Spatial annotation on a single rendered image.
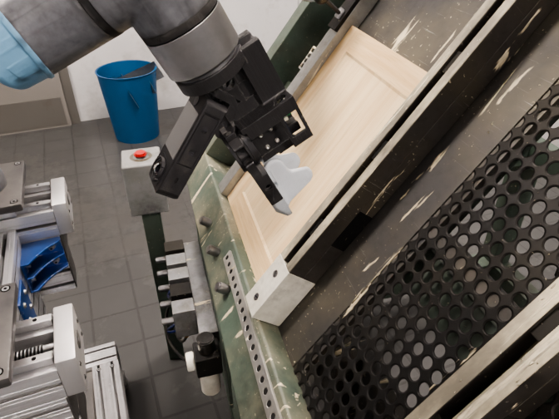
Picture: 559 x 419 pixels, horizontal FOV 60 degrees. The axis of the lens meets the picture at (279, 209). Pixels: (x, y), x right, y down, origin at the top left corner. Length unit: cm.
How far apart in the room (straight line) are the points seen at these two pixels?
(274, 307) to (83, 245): 197
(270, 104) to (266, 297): 54
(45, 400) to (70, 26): 68
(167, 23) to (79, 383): 68
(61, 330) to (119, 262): 173
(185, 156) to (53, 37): 15
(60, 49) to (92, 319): 201
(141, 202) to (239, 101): 112
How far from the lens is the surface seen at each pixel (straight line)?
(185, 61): 44
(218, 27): 44
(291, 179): 54
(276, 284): 94
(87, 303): 247
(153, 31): 43
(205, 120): 48
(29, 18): 44
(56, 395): 96
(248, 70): 47
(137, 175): 153
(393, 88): 103
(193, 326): 128
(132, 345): 223
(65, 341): 93
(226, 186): 137
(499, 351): 62
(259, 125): 48
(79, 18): 43
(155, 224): 167
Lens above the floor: 164
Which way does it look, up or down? 34 degrees down
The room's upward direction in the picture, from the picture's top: straight up
